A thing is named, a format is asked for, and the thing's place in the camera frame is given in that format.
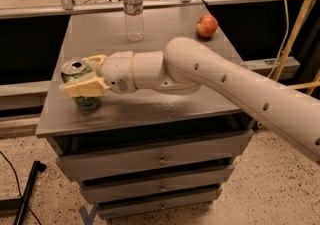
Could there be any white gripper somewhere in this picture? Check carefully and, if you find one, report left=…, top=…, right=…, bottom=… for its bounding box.
left=59, top=51, right=136, bottom=98

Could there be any green soda can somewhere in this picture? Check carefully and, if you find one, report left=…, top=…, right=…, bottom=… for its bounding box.
left=61, top=58, right=101, bottom=110

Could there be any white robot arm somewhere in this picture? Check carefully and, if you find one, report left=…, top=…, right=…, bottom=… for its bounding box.
left=59, top=37, right=320, bottom=163

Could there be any clear plastic water bottle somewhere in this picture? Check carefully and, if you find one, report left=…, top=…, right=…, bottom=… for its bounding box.
left=123, top=0, right=143, bottom=42

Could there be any grey drawer cabinet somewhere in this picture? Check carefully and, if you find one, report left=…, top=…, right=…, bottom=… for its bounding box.
left=35, top=4, right=256, bottom=221

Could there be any red apple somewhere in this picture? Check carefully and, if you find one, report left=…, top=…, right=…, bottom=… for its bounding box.
left=196, top=14, right=219, bottom=38

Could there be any grey bottom drawer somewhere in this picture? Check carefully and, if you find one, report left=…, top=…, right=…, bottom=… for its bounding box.
left=96, top=184, right=222, bottom=220

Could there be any grey drawer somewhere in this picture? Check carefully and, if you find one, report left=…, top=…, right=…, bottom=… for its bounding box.
left=96, top=184, right=222, bottom=220
left=56, top=129, right=253, bottom=181
left=81, top=162, right=234, bottom=203

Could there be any blue floor tape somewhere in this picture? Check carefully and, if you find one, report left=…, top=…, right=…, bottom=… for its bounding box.
left=79, top=206, right=96, bottom=225

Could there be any grey top drawer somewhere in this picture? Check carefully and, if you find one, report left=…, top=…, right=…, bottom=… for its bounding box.
left=56, top=129, right=253, bottom=181

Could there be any black stand leg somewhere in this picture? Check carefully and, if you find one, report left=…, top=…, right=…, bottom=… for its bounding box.
left=0, top=161, right=46, bottom=225

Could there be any grey middle drawer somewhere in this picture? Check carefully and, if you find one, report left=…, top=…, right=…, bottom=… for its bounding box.
left=81, top=162, right=234, bottom=203

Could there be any black floor cable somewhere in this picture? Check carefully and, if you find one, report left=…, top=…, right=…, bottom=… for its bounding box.
left=0, top=151, right=43, bottom=225

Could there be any white cable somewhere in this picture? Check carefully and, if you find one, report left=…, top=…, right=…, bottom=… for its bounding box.
left=266, top=0, right=290, bottom=79

